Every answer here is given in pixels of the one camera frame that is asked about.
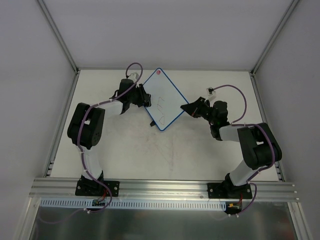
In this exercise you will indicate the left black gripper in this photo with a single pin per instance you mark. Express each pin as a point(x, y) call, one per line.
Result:
point(142, 95)

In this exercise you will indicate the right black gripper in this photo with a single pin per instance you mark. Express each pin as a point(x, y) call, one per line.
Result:
point(202, 110)

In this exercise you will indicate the blue framed whiteboard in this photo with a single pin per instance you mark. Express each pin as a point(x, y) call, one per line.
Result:
point(166, 99)

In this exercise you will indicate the black whiteboard eraser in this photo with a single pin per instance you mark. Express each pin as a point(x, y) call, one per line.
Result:
point(147, 103)

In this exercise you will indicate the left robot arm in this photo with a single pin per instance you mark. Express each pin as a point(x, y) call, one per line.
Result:
point(86, 128)

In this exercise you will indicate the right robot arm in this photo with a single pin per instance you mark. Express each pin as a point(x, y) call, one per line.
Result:
point(260, 150)

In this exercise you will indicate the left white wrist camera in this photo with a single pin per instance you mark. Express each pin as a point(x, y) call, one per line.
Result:
point(133, 76)

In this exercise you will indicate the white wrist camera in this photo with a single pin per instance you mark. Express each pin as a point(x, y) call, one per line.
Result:
point(133, 76)
point(211, 94)

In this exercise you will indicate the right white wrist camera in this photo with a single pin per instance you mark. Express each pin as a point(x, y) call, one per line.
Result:
point(211, 94)

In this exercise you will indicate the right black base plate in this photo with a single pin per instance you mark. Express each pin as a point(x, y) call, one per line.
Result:
point(223, 191)

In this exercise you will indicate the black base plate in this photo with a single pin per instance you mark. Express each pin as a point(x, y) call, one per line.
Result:
point(223, 191)
point(110, 187)

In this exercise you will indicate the left aluminium frame post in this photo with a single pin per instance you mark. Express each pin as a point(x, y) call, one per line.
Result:
point(57, 34)

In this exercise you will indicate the aluminium frame post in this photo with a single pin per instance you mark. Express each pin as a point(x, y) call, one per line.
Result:
point(57, 34)
point(275, 34)

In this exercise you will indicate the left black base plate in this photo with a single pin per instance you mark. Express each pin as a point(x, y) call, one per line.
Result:
point(110, 187)

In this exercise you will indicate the aluminium mounting rail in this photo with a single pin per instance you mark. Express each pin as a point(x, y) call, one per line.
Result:
point(180, 190)

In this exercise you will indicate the white slotted cable duct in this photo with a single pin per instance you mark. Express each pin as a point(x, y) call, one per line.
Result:
point(201, 205)

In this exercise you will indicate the right aluminium frame post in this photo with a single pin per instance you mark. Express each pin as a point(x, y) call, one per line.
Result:
point(275, 34)

